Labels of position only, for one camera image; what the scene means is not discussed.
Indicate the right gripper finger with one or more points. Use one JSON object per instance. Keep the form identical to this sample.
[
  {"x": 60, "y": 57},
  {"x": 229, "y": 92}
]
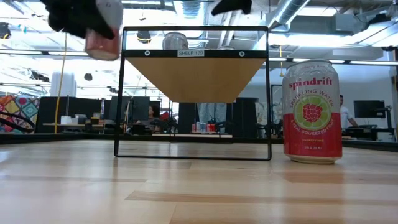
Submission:
[{"x": 236, "y": 5}]

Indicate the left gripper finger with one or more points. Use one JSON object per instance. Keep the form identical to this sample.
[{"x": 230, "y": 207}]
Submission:
[{"x": 98, "y": 25}]

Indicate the black hanging fixture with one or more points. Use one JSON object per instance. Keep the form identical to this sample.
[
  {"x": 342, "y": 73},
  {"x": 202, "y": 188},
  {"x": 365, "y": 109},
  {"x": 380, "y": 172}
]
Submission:
[{"x": 4, "y": 30}]

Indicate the white cylinder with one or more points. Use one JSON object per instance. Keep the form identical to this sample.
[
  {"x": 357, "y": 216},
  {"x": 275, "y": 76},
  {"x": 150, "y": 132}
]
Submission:
[{"x": 63, "y": 84}]

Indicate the black office partition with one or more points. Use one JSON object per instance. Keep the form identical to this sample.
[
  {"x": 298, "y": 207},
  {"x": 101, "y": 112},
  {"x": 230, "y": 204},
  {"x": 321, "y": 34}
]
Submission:
[{"x": 49, "y": 112}]

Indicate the colourful patterned quilt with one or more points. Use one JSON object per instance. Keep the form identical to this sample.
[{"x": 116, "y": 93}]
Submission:
[{"x": 18, "y": 107}]

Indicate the person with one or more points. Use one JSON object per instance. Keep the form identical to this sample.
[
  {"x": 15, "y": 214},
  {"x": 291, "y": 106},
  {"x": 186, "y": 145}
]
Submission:
[
  {"x": 154, "y": 118},
  {"x": 345, "y": 115}
]

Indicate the pale hanging cloth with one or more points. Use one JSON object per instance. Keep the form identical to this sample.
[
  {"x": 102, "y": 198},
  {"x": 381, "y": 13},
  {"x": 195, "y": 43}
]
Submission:
[{"x": 211, "y": 112}]

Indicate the black cabinet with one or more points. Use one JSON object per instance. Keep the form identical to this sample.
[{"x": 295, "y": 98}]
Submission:
[{"x": 245, "y": 118}]

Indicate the red raspberry Spindrift can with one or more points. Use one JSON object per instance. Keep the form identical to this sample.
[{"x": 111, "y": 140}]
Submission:
[{"x": 312, "y": 124}]

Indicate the silver round ventilation duct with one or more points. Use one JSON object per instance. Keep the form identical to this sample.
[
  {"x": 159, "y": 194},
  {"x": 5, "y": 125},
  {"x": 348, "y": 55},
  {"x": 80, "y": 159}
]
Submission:
[{"x": 289, "y": 12}]

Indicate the wooden shelf black frame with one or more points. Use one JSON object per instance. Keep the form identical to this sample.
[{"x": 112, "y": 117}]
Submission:
[{"x": 196, "y": 77}]

